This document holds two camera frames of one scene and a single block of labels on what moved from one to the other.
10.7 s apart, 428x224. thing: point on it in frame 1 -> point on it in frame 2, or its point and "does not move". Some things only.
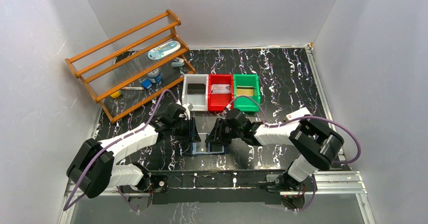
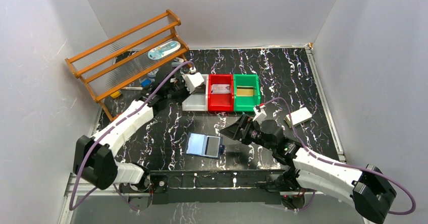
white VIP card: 220,89 does not move
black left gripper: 186,127 -> 182,87
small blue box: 146,83 does not move
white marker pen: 132,88 does not move
